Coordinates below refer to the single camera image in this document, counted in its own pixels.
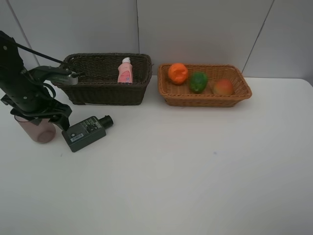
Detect orange tangerine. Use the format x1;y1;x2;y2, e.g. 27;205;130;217
168;63;188;85

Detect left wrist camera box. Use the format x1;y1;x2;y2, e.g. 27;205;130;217
28;66;78;85

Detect translucent pink plastic cup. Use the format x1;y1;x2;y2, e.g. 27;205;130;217
14;116;56;143

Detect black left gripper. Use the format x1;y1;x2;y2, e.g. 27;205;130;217
0;73;72;131

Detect pink lotion bottle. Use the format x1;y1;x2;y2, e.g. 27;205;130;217
117;57;133;83

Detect red yellow peach fruit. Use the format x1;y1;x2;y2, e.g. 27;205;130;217
213;79;234;95

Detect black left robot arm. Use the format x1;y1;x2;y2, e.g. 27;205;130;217
0;32;73;131

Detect dark brown wicker basket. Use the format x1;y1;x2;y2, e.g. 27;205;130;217
52;53;153;106

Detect dark green rectangular bottle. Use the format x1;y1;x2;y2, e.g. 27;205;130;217
62;115;113;152

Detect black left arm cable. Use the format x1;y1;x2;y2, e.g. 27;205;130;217
0;33;83;98

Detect green lime fruit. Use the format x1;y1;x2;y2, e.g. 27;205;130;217
189;72;208;94

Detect light orange wicker basket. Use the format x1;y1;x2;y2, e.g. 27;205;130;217
157;63;252;108

